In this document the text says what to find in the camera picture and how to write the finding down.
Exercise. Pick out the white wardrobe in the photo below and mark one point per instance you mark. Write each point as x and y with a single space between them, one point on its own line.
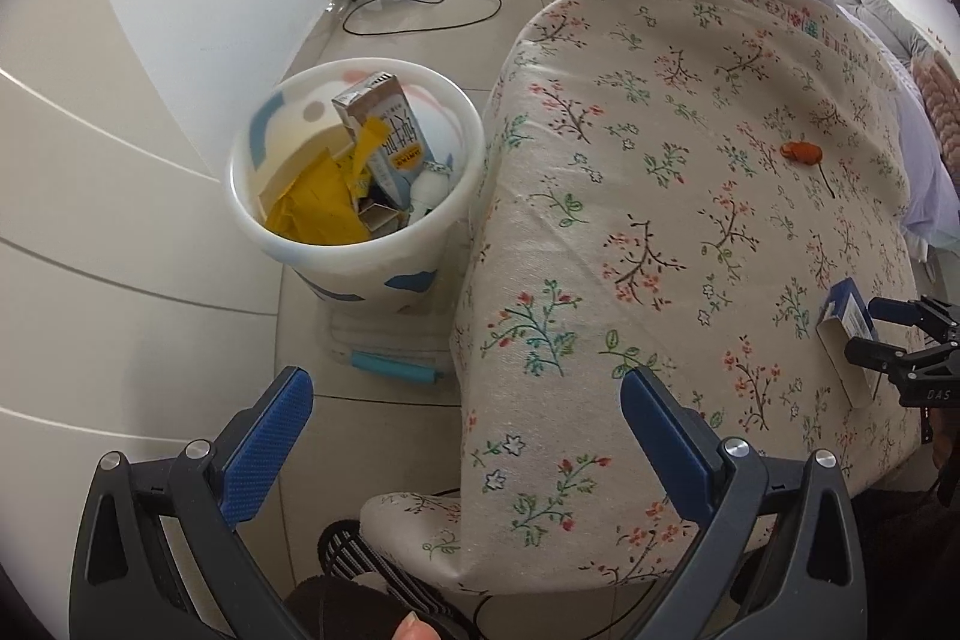
112 197

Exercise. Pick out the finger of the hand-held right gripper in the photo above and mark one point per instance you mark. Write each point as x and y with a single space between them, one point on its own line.
900 312
870 355

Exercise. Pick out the person's foot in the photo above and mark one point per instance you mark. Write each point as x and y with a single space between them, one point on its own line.
330 610

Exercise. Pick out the pink knitted cushion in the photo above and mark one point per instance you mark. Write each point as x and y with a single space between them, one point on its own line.
937 100

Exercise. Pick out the person's right hand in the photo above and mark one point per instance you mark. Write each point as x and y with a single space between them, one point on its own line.
947 460

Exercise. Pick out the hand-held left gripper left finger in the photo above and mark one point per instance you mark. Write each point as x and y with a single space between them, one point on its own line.
270 437

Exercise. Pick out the floral cloth covered table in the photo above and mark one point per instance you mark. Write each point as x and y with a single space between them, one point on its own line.
637 160

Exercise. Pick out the black striped slipper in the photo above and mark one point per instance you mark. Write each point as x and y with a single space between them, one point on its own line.
360 557

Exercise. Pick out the grey plush toy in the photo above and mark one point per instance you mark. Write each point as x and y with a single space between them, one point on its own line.
877 10

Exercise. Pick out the brown and white milk carton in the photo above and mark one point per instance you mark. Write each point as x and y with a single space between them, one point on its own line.
390 123

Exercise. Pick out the white plastic trash bin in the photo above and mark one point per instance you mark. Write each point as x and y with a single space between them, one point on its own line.
352 269

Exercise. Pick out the blue cardboard box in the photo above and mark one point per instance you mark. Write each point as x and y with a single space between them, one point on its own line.
844 310

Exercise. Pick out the small brown cardboard box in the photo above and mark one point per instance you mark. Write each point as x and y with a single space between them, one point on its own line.
379 220

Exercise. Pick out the orange peel piece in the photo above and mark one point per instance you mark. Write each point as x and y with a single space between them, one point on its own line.
799 151

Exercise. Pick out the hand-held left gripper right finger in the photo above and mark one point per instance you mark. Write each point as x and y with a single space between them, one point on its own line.
667 445

